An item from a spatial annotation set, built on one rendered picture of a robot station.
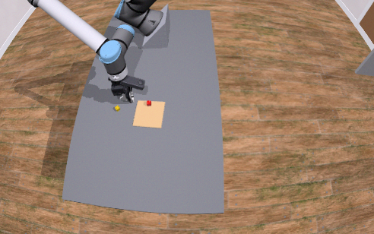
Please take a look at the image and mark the peach flat mat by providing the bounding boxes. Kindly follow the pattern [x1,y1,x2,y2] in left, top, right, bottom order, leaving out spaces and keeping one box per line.
[133,101,165,128]

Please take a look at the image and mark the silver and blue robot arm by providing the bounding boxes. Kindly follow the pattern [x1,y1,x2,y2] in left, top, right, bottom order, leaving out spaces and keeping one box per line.
[28,0,163,90]

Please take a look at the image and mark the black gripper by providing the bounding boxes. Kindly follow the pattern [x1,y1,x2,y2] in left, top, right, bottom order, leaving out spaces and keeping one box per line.
[108,77,133,103]

